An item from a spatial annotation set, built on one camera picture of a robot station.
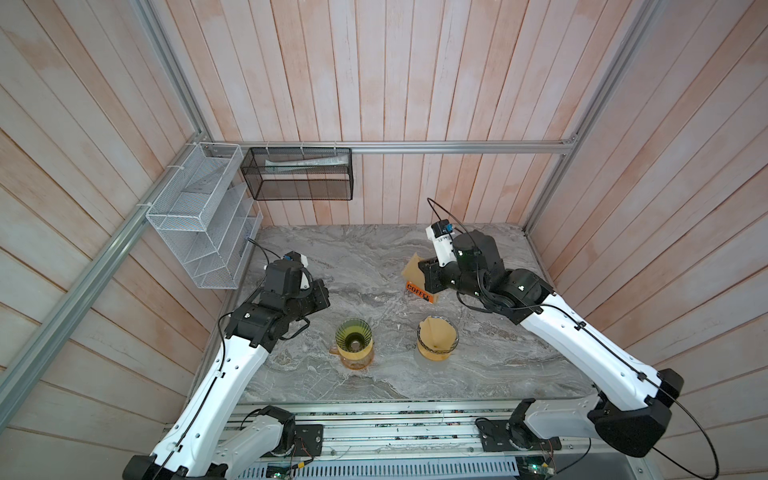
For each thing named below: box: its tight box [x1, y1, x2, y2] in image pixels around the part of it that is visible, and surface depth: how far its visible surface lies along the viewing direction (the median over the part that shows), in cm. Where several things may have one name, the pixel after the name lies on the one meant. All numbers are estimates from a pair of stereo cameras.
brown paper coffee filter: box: [419, 316, 457, 349], surface depth 80 cm
